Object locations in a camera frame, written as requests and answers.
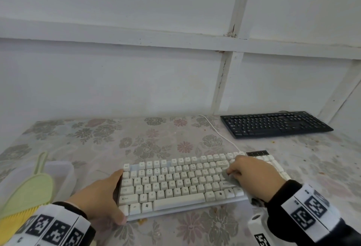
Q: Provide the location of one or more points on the green brush yellow bristles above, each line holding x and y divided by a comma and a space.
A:
28, 195

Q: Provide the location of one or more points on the clear plastic container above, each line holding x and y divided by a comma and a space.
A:
66, 175

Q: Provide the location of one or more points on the person's left forearm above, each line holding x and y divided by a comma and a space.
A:
81, 212

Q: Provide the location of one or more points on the white marker right wristband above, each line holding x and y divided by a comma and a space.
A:
310, 212

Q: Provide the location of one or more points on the person's right hand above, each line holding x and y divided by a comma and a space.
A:
256, 178

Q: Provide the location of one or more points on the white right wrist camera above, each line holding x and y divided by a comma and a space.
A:
259, 231

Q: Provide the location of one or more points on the floral tablecloth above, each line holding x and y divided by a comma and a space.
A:
318, 158

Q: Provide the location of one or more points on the black keyboard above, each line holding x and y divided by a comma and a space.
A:
273, 124

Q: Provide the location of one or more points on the person's right forearm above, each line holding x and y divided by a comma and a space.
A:
282, 220

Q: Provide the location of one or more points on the white marker wristband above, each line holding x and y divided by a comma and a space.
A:
310, 212
50, 226

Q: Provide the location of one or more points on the person's left hand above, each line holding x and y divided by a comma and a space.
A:
96, 200

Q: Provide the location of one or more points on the white keyboard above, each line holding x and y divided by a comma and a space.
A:
175, 186

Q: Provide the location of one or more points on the grey fluffy cloth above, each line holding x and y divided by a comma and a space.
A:
234, 182

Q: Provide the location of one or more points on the white marker left wristband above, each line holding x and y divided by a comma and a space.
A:
50, 226

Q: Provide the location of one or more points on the white wooden frame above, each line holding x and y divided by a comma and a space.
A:
112, 35

